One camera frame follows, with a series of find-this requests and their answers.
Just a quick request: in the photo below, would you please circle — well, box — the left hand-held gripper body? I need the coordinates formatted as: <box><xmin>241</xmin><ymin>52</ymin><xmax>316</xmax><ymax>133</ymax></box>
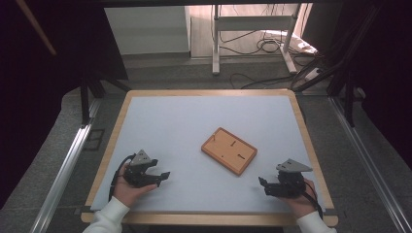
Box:
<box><xmin>123</xmin><ymin>149</ymin><xmax>159</xmax><ymax>188</ymax></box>

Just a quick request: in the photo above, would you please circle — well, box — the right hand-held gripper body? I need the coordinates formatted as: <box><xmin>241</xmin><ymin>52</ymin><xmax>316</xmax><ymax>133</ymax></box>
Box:
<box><xmin>271</xmin><ymin>158</ymin><xmax>314</xmax><ymax>199</ymax></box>

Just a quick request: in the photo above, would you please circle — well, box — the wooden photo frame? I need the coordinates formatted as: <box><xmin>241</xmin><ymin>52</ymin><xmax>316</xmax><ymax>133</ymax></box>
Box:
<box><xmin>200</xmin><ymin>126</ymin><xmax>258</xmax><ymax>177</ymax></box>

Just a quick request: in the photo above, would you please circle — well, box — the person's right hand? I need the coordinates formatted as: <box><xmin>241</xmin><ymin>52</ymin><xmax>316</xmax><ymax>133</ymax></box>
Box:
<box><xmin>280</xmin><ymin>187</ymin><xmax>321</xmax><ymax>219</ymax></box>

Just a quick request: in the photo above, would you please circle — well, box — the person's left hand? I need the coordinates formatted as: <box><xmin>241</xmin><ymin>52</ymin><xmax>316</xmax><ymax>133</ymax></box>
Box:
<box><xmin>112</xmin><ymin>164</ymin><xmax>158</xmax><ymax>209</ymax></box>

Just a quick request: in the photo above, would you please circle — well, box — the white table mat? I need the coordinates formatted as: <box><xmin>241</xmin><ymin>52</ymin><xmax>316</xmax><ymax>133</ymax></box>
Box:
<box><xmin>90</xmin><ymin>95</ymin><xmax>326</xmax><ymax>215</ymax></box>

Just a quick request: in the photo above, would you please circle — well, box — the black metal stand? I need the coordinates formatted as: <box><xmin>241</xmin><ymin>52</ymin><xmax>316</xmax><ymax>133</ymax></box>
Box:
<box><xmin>291</xmin><ymin>4</ymin><xmax>384</xmax><ymax>128</ymax></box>
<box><xmin>79</xmin><ymin>71</ymin><xmax>132</xmax><ymax>126</ymax></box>

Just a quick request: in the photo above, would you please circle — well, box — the white power strip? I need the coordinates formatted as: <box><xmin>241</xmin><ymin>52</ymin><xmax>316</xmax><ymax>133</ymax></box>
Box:
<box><xmin>304</xmin><ymin>67</ymin><xmax>325</xmax><ymax>82</ymax></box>

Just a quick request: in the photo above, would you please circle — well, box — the dark curtain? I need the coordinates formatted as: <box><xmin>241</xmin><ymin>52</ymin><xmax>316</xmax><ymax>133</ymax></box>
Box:
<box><xmin>0</xmin><ymin>0</ymin><xmax>129</xmax><ymax>210</ymax></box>
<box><xmin>302</xmin><ymin>0</ymin><xmax>412</xmax><ymax>163</ymax></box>

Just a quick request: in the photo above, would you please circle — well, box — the white cabinet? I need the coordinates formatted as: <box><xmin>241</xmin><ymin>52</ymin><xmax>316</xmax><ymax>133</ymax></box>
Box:
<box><xmin>104</xmin><ymin>6</ymin><xmax>191</xmax><ymax>56</ymax></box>

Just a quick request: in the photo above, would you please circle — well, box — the wooden stick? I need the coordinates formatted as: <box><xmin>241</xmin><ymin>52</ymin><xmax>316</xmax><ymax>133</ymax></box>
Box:
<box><xmin>15</xmin><ymin>0</ymin><xmax>58</xmax><ymax>56</ymax></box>

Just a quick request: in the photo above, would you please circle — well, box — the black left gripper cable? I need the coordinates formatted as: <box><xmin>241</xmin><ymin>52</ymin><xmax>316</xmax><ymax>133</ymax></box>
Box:
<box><xmin>108</xmin><ymin>153</ymin><xmax>136</xmax><ymax>202</ymax></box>

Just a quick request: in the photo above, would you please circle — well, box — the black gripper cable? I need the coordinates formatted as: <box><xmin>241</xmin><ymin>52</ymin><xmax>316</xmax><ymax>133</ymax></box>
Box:
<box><xmin>302</xmin><ymin>180</ymin><xmax>325</xmax><ymax>219</ymax></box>
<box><xmin>108</xmin><ymin>153</ymin><xmax>136</xmax><ymax>202</ymax></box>

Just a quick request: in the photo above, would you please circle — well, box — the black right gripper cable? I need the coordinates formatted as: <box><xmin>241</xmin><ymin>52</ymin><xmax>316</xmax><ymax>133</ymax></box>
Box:
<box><xmin>302</xmin><ymin>180</ymin><xmax>325</xmax><ymax>219</ymax></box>

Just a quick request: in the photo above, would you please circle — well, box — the aluminium rail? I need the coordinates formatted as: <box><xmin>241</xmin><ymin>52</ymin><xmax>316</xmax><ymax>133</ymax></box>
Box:
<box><xmin>328</xmin><ymin>96</ymin><xmax>412</xmax><ymax>233</ymax></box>
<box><xmin>30</xmin><ymin>124</ymin><xmax>94</xmax><ymax>233</ymax></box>

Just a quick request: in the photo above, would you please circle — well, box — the black floor cable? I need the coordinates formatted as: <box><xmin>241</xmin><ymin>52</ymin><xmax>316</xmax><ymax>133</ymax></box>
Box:
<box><xmin>229</xmin><ymin>72</ymin><xmax>296</xmax><ymax>90</ymax></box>

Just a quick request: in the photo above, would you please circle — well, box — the tangle of black cables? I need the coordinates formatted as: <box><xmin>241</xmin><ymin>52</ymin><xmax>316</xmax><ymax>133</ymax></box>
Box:
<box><xmin>218</xmin><ymin>28</ymin><xmax>294</xmax><ymax>56</ymax></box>

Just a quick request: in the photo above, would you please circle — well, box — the white metal stand frame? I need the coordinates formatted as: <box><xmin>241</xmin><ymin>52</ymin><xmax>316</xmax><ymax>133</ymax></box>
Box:
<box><xmin>212</xmin><ymin>3</ymin><xmax>303</xmax><ymax>76</ymax></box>

